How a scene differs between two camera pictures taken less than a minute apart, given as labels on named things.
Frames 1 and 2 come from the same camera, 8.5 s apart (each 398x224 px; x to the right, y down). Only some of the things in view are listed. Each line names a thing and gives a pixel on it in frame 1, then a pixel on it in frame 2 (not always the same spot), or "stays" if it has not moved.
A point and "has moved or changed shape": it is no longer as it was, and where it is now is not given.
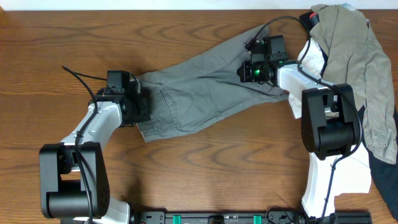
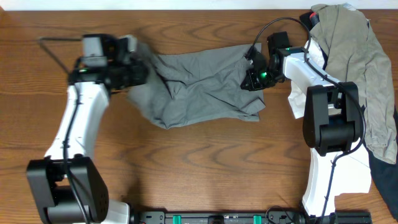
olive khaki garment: x=353 y=55 stays
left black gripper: x=145 y=111 → x=141 y=75
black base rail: x=245 y=217 stays
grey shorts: x=202 y=86 has moved or changed shape
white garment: x=352 y=170 stays
